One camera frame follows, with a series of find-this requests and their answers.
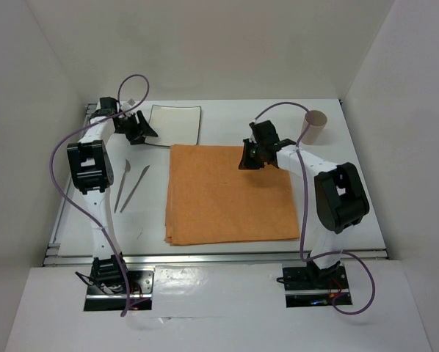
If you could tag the beige paper cup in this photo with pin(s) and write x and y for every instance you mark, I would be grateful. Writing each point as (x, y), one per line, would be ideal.
(313, 124)

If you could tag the orange cloth placemat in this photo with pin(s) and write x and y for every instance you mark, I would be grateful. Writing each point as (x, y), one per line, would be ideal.
(210, 200)

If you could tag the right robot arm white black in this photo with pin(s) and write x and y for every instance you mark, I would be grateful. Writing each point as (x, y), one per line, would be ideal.
(339, 196)

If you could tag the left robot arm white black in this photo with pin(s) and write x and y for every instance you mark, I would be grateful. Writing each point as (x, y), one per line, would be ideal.
(92, 174)

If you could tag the silver knife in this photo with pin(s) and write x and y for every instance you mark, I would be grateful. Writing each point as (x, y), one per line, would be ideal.
(132, 192)

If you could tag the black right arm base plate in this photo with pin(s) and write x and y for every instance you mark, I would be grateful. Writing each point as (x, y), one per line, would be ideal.
(303, 290)

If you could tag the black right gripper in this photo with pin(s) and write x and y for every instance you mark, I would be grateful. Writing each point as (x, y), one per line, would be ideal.
(246, 163)

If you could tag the silver spoon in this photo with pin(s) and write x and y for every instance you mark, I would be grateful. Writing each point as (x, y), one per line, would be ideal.
(126, 170)

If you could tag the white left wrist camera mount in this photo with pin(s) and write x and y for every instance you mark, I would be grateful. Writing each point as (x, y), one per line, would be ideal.
(128, 106)

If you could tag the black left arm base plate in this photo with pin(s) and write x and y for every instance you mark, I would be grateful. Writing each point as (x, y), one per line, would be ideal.
(102, 298)

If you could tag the white square plate black rim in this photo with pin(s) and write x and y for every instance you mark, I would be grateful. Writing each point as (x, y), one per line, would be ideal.
(174, 125)

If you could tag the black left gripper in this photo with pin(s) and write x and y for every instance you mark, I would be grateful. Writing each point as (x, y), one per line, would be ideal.
(140, 130)

